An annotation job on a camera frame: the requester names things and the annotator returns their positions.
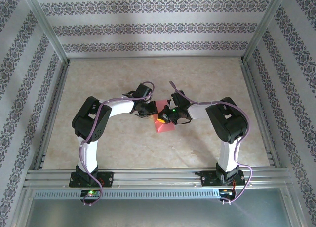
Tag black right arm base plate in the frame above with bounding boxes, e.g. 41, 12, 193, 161
201, 170, 246, 188

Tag aluminium frame post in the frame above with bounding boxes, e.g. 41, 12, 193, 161
240, 0, 288, 64
21, 0, 70, 65

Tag aluminium table edge rail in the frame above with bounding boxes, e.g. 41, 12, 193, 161
240, 61, 281, 168
33, 61, 71, 170

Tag slotted grey cable duct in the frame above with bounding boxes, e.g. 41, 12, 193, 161
33, 189, 220, 200

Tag circuit board orange wires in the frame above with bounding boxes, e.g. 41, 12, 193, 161
219, 188, 237, 201

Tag grey metal panel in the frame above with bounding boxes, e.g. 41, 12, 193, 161
24, 199, 292, 227

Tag thin black right gripper cable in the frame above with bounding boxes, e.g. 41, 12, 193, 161
175, 117, 193, 126

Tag wide aluminium mounting rail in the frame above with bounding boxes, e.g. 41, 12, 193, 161
23, 169, 292, 189

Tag thin aluminium wall strip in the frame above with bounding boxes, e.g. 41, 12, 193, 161
68, 55, 244, 62

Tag pink paper sheet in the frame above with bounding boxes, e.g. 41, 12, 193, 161
152, 98, 175, 134

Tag circuit board green light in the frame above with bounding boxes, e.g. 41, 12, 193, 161
80, 189, 101, 201

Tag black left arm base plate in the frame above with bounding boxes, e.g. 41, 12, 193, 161
69, 171, 115, 188

